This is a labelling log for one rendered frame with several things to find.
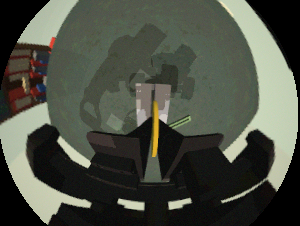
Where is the gold coin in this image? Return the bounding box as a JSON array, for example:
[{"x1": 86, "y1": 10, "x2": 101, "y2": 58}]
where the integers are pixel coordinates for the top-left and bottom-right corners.
[{"x1": 151, "y1": 101, "x2": 159, "y2": 157}]

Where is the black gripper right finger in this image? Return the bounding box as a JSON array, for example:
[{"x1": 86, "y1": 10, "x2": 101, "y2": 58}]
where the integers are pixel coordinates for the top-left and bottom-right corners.
[{"x1": 157, "y1": 120, "x2": 224, "y2": 182}]

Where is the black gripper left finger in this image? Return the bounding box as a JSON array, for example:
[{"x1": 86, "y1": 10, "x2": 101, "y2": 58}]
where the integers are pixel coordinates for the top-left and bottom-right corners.
[{"x1": 86, "y1": 117, "x2": 153, "y2": 181}]

